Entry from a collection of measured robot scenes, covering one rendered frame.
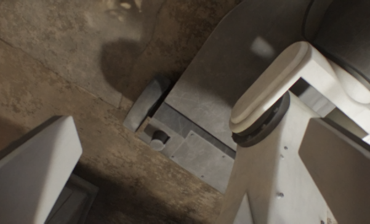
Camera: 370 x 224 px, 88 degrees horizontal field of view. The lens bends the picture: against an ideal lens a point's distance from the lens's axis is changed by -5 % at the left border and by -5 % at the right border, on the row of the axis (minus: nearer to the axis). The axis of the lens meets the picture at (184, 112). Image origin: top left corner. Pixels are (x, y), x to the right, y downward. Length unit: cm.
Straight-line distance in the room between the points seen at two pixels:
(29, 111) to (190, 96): 80
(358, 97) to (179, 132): 38
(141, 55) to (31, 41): 44
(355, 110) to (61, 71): 88
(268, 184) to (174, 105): 34
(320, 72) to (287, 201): 19
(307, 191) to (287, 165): 5
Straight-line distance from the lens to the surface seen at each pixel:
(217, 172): 62
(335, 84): 37
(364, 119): 42
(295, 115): 38
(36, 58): 97
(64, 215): 110
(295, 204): 31
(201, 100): 52
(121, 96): 80
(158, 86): 56
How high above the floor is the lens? 65
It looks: 63 degrees down
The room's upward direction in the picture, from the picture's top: 158 degrees counter-clockwise
